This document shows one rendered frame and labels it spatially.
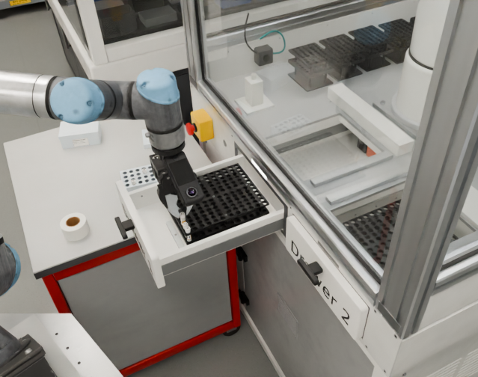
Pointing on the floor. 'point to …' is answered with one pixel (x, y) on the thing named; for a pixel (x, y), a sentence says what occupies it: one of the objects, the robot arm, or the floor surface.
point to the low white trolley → (114, 250)
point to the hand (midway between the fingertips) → (182, 214)
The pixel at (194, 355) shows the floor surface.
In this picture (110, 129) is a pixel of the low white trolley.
